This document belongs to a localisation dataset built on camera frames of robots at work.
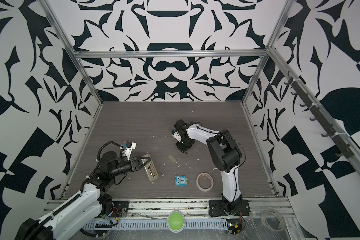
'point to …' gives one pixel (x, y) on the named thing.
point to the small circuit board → (234, 225)
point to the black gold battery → (151, 171)
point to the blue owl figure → (181, 180)
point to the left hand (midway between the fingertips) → (150, 157)
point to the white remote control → (150, 164)
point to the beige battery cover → (171, 157)
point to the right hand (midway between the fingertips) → (184, 147)
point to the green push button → (176, 221)
